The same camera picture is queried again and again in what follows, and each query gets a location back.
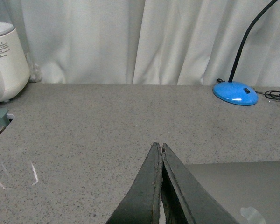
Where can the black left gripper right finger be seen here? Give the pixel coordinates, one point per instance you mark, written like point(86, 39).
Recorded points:
point(184, 199)

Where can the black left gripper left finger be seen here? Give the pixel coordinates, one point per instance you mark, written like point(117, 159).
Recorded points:
point(141, 205)

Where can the grey laptop with cracked screen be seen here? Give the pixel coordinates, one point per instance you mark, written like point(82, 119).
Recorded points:
point(249, 191)

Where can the blue desk lamp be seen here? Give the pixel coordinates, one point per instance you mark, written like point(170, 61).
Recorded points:
point(250, 47)

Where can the white curtain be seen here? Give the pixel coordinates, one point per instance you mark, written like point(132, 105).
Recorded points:
point(191, 42)

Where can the clear plastic bag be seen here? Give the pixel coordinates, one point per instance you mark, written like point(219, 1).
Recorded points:
point(35, 74)

